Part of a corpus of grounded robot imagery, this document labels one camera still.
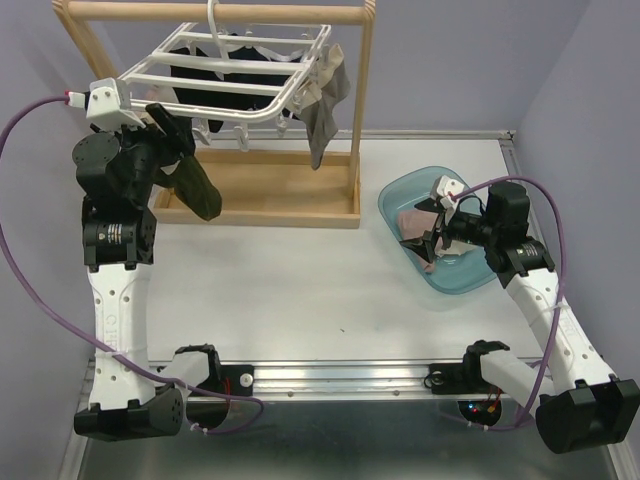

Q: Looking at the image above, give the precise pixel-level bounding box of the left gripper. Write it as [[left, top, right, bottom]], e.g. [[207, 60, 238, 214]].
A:
[[101, 102, 196, 204]]

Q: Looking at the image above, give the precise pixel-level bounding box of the pink mauve underwear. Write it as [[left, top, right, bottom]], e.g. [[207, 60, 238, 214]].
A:
[[397, 209, 442, 274]]

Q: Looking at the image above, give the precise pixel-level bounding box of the dark green underwear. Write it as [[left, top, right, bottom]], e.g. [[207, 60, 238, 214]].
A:
[[154, 156, 223, 221]]

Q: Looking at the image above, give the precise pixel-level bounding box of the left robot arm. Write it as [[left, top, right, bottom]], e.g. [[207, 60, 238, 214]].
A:
[[72, 103, 223, 441]]

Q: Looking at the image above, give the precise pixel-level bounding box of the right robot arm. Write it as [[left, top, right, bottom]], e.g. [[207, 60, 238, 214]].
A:
[[401, 176, 639, 454]]

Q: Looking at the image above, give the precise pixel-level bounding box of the light pink underwear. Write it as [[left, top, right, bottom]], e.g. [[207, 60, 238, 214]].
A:
[[145, 86, 177, 103]]

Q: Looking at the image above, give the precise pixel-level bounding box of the black underwear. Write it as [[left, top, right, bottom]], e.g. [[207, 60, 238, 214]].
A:
[[169, 45, 261, 135]]

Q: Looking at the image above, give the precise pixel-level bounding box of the white plastic clip hanger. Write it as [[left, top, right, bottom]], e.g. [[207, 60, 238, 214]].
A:
[[119, 18, 332, 150]]

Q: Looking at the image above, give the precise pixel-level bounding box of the navy underwear white trim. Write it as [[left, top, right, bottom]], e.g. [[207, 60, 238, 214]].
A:
[[227, 43, 311, 121]]

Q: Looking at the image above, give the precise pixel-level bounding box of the teal plastic basin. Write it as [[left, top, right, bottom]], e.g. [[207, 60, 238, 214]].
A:
[[377, 166, 496, 295]]

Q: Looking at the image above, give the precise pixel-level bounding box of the wooden clothes rack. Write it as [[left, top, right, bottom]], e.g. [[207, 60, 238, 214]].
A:
[[52, 1, 376, 228]]

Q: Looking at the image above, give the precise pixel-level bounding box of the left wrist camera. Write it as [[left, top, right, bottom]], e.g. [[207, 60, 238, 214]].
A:
[[86, 78, 144, 131]]

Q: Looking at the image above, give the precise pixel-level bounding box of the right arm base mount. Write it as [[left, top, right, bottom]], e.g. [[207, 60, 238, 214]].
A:
[[423, 340, 510, 395]]

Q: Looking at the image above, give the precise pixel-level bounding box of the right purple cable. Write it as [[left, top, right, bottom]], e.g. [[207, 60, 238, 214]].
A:
[[447, 177, 569, 434]]

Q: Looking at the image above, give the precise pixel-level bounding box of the purple cable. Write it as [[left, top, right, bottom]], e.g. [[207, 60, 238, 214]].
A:
[[447, 177, 569, 434], [0, 93, 265, 437]]

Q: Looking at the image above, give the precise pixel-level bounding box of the aluminium mounting rail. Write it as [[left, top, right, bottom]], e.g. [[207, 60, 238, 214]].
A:
[[82, 355, 614, 401]]

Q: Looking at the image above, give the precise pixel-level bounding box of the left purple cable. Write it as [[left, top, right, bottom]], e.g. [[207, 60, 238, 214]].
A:
[[0, 93, 265, 437]]

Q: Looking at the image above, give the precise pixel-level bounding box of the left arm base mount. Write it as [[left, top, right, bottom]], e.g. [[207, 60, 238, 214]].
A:
[[198, 364, 255, 397]]

